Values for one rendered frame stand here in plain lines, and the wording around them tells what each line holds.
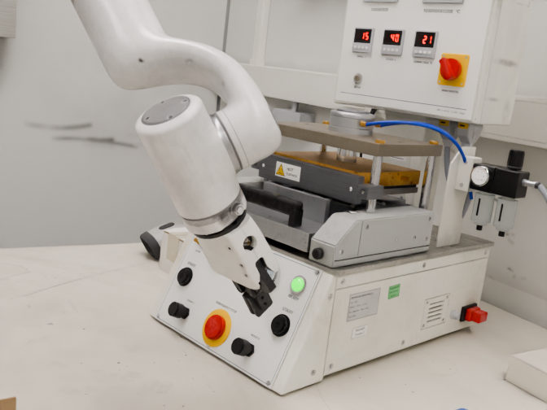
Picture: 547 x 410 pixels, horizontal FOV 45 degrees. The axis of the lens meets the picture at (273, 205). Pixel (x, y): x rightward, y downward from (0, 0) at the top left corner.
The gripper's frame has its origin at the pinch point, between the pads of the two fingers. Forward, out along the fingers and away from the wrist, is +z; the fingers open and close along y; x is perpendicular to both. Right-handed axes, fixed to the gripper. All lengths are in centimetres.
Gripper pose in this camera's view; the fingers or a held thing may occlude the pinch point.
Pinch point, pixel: (257, 298)
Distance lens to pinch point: 94.9
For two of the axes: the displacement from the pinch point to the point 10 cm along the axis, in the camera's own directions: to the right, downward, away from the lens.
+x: -6.6, 6.0, -4.5
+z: 3.2, 7.7, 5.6
